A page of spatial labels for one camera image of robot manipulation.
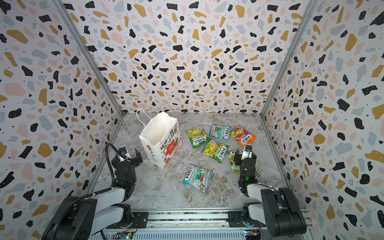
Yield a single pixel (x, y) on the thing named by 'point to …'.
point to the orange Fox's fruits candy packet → (242, 136)
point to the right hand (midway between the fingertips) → (243, 147)
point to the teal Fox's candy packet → (220, 132)
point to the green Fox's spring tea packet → (197, 136)
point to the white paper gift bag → (161, 139)
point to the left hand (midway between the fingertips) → (125, 150)
